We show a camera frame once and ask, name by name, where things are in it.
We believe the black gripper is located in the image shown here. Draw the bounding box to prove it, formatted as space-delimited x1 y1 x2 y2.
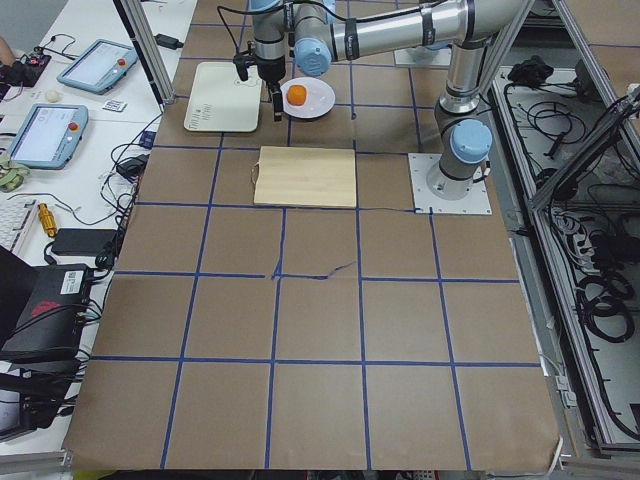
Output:
255 56 285 122

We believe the orange fruit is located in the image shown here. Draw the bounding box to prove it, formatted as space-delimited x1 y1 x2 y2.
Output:
287 84 308 106

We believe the white ceramic plate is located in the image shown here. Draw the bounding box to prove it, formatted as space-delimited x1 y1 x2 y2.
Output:
281 77 336 120

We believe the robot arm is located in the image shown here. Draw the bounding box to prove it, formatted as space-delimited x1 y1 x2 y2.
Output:
243 1 530 183

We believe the cream bear tray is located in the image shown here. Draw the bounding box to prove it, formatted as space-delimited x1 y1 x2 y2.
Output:
183 62 262 133

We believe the bamboo cutting board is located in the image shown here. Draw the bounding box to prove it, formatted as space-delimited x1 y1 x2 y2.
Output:
254 146 357 208

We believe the upper blue teach pendant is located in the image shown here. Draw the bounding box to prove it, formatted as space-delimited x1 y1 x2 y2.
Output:
56 39 138 94

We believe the blue teach pendant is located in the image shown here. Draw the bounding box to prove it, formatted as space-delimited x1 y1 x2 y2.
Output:
8 104 89 170
56 39 138 94

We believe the small white ball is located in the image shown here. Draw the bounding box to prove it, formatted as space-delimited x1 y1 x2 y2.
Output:
45 90 61 103

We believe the lower blue teach pendant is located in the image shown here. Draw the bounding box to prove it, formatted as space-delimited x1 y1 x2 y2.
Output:
8 104 89 170

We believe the black power adapter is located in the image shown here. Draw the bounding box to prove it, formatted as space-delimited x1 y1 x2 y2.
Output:
51 228 116 256

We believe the yellow cylindrical tool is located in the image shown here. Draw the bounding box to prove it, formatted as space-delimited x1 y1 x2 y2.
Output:
38 203 58 238

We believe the white keyboard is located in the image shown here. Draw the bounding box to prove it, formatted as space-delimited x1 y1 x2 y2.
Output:
1 199 37 254

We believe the black computer box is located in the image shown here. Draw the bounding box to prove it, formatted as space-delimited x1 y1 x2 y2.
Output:
1 249 93 365

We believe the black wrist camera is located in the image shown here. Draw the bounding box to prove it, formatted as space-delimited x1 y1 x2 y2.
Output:
233 53 250 82

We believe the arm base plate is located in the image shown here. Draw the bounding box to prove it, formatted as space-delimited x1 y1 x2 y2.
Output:
408 153 492 215
394 47 452 69

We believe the aluminium frame post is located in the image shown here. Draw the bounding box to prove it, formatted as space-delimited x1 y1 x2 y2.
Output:
113 0 175 106

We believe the metal cable tray frame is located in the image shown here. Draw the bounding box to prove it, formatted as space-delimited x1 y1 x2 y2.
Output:
491 1 639 456

